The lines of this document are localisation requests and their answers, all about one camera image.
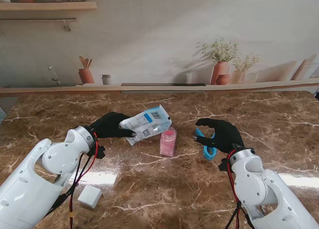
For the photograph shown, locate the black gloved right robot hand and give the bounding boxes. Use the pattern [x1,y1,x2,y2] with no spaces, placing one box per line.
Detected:
[193,117,245,154]

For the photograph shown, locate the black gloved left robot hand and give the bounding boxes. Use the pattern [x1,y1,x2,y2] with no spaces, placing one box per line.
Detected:
[89,111,137,139]

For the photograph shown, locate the blue plastic bag clip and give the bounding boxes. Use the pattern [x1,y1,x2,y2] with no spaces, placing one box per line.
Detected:
[194,127,218,161]

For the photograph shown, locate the white and blue seasoning bag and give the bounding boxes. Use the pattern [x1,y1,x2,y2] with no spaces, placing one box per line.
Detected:
[118,104,173,147]

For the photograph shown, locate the clear bottle with pink seasoning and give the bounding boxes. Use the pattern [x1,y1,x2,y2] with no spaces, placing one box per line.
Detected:
[159,126,178,157]

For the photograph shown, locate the white square bottle cap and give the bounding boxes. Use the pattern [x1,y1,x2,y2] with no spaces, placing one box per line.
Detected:
[77,184,103,209]

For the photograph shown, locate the beige vase with flowers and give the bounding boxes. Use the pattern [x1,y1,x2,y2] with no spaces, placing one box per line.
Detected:
[230,54,260,84]

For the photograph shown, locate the wooden cutting boards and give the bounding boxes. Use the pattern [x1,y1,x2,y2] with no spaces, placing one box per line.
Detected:
[291,58,319,81]

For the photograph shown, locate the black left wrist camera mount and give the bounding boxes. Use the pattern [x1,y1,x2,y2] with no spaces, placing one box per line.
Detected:
[88,144,106,160]

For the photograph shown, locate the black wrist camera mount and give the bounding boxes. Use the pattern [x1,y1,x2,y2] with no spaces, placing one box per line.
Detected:
[218,158,231,172]
[88,144,106,160]

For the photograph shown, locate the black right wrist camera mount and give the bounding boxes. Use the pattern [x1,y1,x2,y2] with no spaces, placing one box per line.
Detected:
[218,158,231,172]

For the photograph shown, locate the red and black right arm cables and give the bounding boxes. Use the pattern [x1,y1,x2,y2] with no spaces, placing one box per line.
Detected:
[224,149,255,229]

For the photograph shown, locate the red and black arm cables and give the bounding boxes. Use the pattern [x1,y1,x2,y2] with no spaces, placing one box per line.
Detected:
[224,149,255,229]
[42,131,99,229]

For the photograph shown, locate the red and black left arm cables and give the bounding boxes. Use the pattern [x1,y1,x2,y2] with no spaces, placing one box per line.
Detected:
[42,131,99,229]

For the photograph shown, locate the wooden wall shelf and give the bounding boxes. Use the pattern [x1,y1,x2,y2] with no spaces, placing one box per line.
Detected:
[0,1,97,12]

